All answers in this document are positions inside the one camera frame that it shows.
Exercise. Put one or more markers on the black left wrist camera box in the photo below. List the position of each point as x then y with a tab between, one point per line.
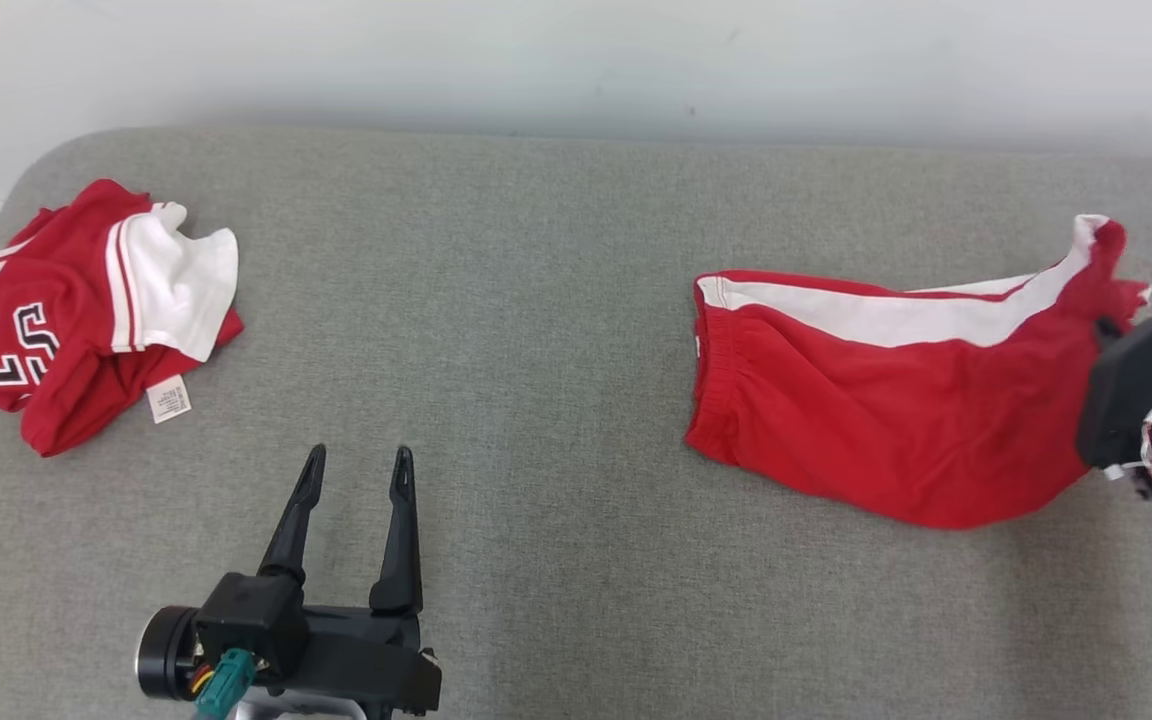
251	620

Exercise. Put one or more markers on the teal left camera connector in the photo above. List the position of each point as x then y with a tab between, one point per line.
224	685

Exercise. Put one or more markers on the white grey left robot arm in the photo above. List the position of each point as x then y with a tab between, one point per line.
168	655

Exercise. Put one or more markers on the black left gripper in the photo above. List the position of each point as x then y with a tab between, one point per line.
366	660

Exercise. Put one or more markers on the red shorts with white stripe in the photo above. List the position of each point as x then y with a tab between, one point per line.
866	420

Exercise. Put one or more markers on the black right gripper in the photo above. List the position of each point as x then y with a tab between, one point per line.
1121	390

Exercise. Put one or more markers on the red jersey with white sleeves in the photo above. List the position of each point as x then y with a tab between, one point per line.
66	300

